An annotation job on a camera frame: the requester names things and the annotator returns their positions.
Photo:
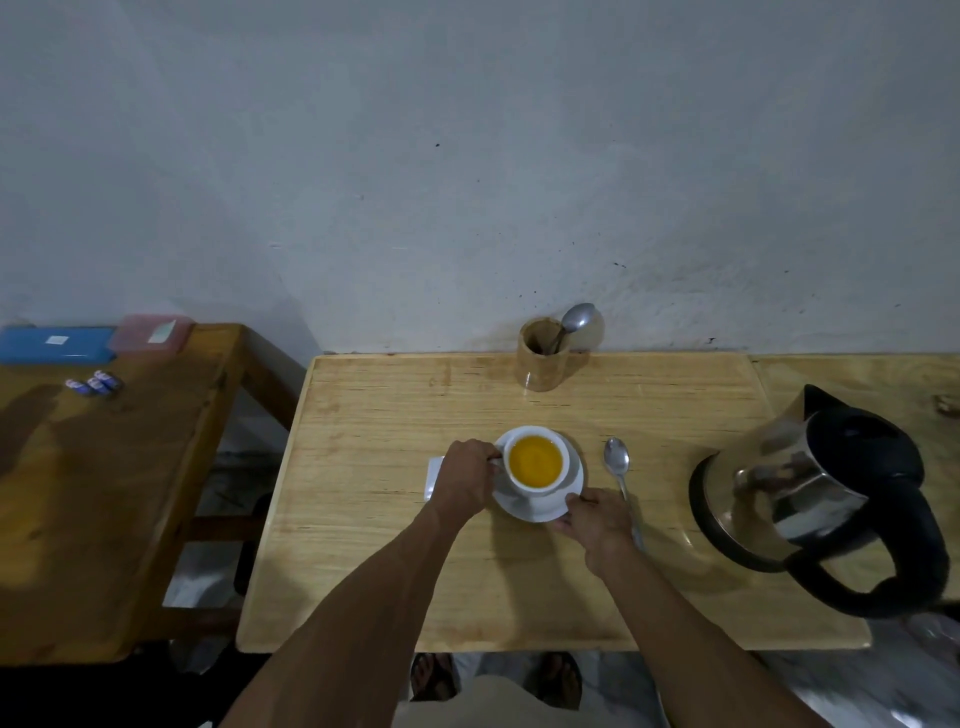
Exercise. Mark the person's left hand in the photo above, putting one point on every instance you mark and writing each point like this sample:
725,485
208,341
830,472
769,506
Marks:
461,480

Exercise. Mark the person's right hand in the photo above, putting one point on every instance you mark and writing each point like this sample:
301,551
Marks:
604,529

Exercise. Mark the person's right thumb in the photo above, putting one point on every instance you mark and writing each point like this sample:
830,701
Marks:
581,501

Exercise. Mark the person's left fingers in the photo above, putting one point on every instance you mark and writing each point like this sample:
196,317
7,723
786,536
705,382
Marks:
492,454

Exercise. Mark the white saucer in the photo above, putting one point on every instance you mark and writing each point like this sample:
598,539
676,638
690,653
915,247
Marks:
536,508

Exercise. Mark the white tea cup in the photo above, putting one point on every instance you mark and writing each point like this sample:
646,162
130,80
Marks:
525,491

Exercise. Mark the person's left forearm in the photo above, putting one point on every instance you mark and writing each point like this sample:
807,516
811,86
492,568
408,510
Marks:
352,630

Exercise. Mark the person's right forearm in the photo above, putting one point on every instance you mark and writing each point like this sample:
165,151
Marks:
697,652

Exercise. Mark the orange tea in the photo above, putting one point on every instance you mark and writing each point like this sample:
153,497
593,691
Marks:
535,460

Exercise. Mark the silver teaspoon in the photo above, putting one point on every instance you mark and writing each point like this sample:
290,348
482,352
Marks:
616,457

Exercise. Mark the white paper sachet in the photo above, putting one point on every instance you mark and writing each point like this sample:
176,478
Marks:
433,480

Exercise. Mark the wooden cutlery holder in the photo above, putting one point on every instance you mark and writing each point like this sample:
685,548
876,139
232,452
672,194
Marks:
541,367

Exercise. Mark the light wooden table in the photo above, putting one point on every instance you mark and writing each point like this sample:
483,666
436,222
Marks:
390,420

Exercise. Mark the person's right foot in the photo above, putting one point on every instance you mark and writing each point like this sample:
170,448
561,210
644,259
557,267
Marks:
555,679

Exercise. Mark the person's foot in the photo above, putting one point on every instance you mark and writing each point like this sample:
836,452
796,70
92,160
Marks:
555,679
433,677

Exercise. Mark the person's left foot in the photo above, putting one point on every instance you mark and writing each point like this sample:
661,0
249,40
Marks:
433,677

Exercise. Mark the beige shorts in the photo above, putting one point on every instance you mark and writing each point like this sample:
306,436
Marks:
480,709

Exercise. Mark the pink plastic box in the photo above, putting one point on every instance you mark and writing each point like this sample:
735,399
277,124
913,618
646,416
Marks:
142,335

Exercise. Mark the clear plastic bag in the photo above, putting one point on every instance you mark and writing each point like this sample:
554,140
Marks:
934,630

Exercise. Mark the small blue white battery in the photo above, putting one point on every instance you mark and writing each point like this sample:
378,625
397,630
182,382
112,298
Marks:
73,387
95,385
109,379

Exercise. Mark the brown wooden table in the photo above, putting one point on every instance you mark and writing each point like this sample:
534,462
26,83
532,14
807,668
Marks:
90,487

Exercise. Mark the blue plastic box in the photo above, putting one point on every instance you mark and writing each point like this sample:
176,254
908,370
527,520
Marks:
52,346

